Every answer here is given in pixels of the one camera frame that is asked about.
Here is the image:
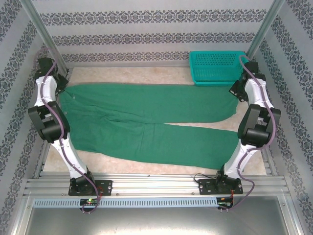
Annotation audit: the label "green long pants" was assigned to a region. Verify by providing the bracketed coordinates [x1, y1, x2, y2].
[59, 83, 239, 170]

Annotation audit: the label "teal plastic basket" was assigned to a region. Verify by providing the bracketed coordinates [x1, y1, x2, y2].
[188, 50, 248, 87]

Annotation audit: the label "small controller board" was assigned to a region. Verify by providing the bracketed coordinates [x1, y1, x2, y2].
[217, 197, 234, 209]
[80, 198, 100, 206]

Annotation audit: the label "steel sheet panel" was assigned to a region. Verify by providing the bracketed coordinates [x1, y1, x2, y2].
[14, 195, 301, 235]

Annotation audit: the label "aluminium frame post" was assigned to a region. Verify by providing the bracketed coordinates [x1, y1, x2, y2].
[245, 0, 286, 62]
[21, 0, 68, 74]

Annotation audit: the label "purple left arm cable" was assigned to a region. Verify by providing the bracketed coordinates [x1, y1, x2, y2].
[33, 48, 102, 215]

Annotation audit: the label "aluminium back rail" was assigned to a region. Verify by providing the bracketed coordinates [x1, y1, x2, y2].
[65, 62, 192, 70]

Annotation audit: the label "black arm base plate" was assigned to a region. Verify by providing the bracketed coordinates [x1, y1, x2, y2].
[68, 180, 113, 196]
[198, 178, 244, 196]

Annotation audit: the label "aluminium front rail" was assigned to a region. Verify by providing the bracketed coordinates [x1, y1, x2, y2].
[24, 173, 288, 196]

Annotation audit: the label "slotted grey cable duct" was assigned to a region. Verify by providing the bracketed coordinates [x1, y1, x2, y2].
[33, 197, 218, 208]

